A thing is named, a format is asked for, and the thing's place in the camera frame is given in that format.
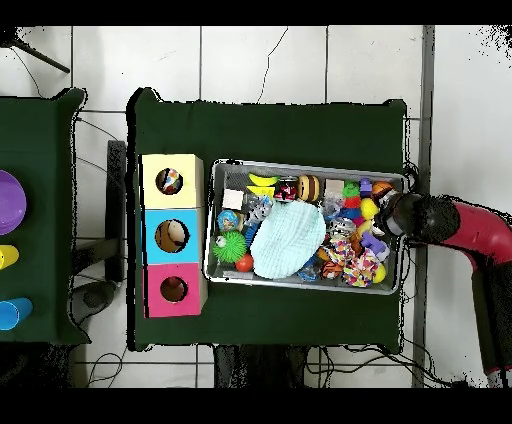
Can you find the blue cup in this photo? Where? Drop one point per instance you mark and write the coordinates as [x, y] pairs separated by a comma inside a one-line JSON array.
[[14, 314]]

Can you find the yellow cup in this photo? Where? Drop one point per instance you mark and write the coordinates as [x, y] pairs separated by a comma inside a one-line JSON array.
[[8, 257]]

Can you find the colourful polka dot cloth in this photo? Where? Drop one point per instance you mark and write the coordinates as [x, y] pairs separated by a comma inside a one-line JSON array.
[[169, 181]]

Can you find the dark green side table cloth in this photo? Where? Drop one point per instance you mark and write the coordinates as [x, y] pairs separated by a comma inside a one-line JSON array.
[[48, 160]]

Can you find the dark green tablecloth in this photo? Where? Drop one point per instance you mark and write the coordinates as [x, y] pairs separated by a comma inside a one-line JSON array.
[[280, 128]]

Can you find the clear mesh bin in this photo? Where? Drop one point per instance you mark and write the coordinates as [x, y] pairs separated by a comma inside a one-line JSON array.
[[304, 166]]

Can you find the plain wooden block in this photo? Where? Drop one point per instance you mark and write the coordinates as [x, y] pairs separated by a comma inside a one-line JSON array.
[[234, 199]]

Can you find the wooden box with three holes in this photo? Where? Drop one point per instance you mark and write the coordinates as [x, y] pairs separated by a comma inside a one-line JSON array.
[[152, 240]]

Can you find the purple plate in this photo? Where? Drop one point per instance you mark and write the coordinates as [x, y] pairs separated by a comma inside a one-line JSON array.
[[10, 202]]

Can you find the black tripod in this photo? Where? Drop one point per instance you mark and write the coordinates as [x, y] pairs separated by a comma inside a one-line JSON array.
[[10, 37]]

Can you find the green spiky ball with eyes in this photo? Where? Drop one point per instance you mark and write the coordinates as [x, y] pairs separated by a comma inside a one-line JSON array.
[[230, 246]]

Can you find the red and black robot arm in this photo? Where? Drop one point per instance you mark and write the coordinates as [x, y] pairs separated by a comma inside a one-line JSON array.
[[472, 228]]

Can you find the orange toy basketball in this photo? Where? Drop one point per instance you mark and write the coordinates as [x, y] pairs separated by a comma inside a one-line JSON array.
[[382, 188]]

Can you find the red ball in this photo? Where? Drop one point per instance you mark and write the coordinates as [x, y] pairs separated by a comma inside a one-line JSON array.
[[244, 262]]

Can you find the yellow cheese wedge toy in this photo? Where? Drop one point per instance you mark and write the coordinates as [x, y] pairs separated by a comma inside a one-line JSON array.
[[260, 191]]

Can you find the mint green muslin cloth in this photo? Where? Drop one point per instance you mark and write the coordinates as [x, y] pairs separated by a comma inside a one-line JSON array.
[[288, 238]]

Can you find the blue globe ball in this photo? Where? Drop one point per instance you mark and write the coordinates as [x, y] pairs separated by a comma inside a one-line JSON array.
[[229, 220]]

